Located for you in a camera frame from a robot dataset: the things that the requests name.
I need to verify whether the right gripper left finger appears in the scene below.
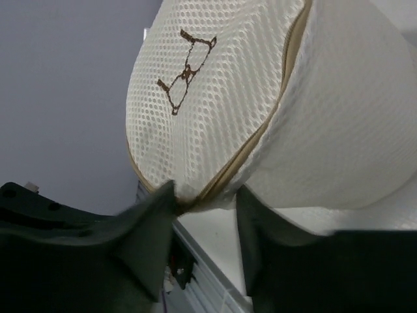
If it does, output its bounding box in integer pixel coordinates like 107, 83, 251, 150
1, 182, 176, 312

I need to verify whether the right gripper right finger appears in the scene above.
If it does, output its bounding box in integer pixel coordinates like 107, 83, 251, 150
236, 187, 416, 312

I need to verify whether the aluminium rail frame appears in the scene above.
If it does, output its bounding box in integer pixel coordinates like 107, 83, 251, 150
133, 182, 255, 313

